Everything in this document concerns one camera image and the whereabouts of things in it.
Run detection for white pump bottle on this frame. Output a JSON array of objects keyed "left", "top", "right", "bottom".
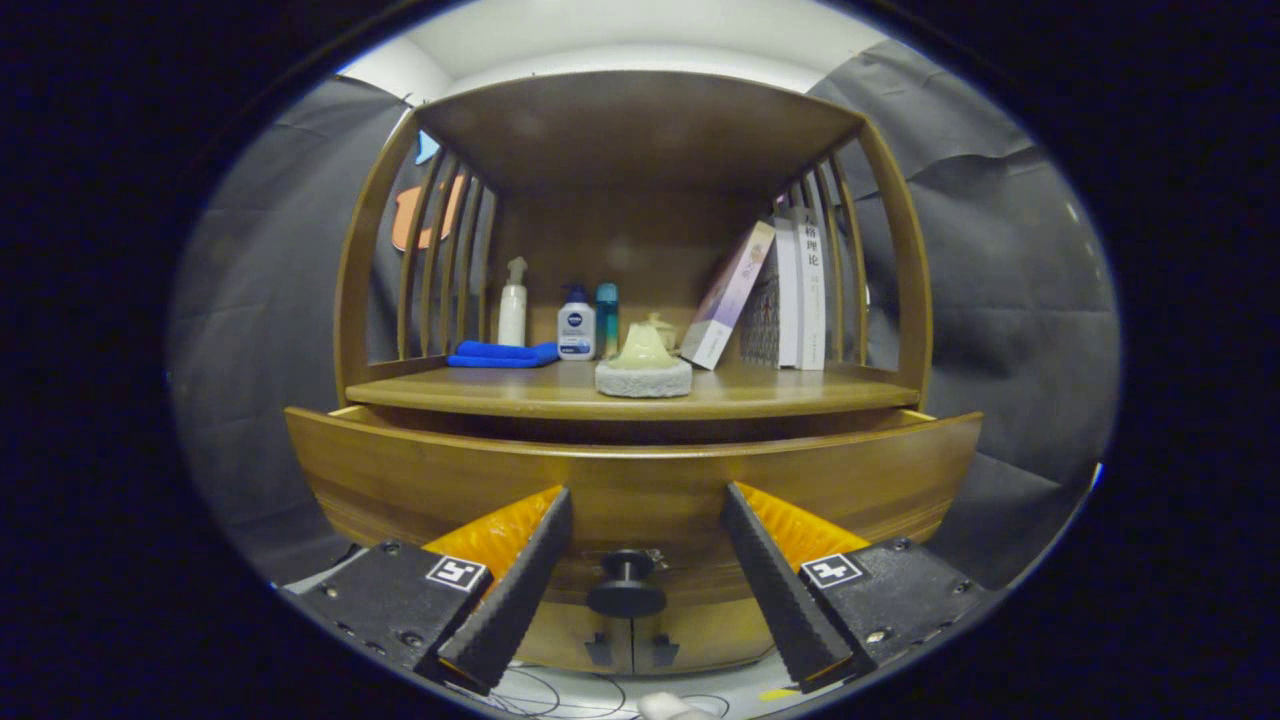
[{"left": 497, "top": 257, "right": 529, "bottom": 348}]

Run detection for wooden cabinet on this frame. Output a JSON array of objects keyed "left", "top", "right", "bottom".
[{"left": 333, "top": 70, "right": 933, "bottom": 676}]

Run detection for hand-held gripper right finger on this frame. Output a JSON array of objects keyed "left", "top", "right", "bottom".
[{"left": 720, "top": 482, "right": 993, "bottom": 693}]

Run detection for white lotion bottle blue cap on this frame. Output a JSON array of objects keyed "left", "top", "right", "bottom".
[{"left": 557, "top": 285, "right": 597, "bottom": 361}]

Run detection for wooden countertop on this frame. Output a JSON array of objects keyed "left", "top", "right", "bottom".
[{"left": 345, "top": 360, "right": 921, "bottom": 421}]

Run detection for purple cover book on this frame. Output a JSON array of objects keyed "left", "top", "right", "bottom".
[{"left": 679, "top": 221, "right": 777, "bottom": 371}]

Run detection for wooden drawer with black knob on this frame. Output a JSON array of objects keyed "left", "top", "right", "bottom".
[{"left": 285, "top": 404, "right": 984, "bottom": 619}]

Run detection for dark patterned book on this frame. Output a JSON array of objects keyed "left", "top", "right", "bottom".
[{"left": 740, "top": 255, "right": 783, "bottom": 367}]

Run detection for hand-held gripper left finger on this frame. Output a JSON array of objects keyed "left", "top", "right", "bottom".
[{"left": 283, "top": 486, "right": 574, "bottom": 696}]

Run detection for white book black lettering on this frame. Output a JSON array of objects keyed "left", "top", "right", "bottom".
[{"left": 790, "top": 207, "right": 829, "bottom": 372}]

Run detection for blue folded cloth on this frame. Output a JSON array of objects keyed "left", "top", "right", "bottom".
[{"left": 446, "top": 341, "right": 561, "bottom": 369}]

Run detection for plain white book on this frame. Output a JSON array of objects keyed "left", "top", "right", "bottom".
[{"left": 772, "top": 215, "right": 803, "bottom": 369}]

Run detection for wooden cabinet door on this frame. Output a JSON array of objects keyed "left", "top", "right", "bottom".
[
  {"left": 520, "top": 600, "right": 633, "bottom": 673},
  {"left": 630, "top": 598, "right": 776, "bottom": 676}
]

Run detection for white rounded object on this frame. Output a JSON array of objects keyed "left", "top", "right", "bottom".
[{"left": 637, "top": 692, "right": 716, "bottom": 720}]

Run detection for black floor cables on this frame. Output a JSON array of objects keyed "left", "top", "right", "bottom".
[{"left": 440, "top": 660, "right": 731, "bottom": 720}]

